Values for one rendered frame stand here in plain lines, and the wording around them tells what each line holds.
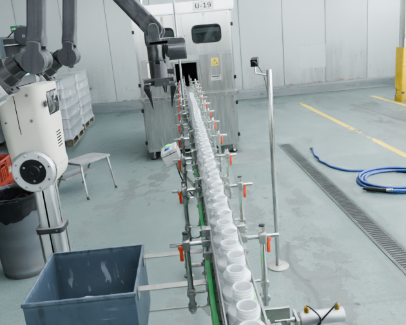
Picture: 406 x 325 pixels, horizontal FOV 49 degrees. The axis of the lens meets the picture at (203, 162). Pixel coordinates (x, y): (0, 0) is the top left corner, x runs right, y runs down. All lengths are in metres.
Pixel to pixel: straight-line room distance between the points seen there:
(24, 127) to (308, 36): 10.88
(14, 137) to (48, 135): 0.12
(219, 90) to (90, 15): 6.26
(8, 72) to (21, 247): 2.19
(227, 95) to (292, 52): 5.98
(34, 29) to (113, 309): 0.87
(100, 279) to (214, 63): 4.93
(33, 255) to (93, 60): 8.80
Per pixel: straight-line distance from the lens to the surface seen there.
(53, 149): 1.75
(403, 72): 10.20
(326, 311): 0.94
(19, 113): 1.71
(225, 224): 1.10
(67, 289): 1.68
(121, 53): 11.85
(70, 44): 1.94
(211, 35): 6.26
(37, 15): 1.53
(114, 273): 1.62
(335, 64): 12.46
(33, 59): 1.51
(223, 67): 6.28
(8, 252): 3.62
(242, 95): 11.92
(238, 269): 0.92
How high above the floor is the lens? 1.60
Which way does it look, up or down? 15 degrees down
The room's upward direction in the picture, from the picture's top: 5 degrees counter-clockwise
